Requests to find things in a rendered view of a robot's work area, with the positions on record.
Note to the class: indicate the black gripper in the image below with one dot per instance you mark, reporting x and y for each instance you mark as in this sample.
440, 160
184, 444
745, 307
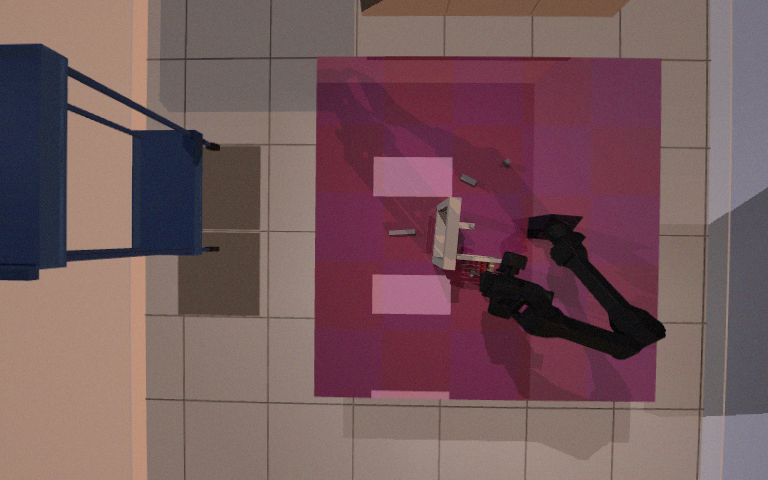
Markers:
510, 265

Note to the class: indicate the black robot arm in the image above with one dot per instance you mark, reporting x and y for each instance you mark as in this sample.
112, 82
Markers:
634, 328

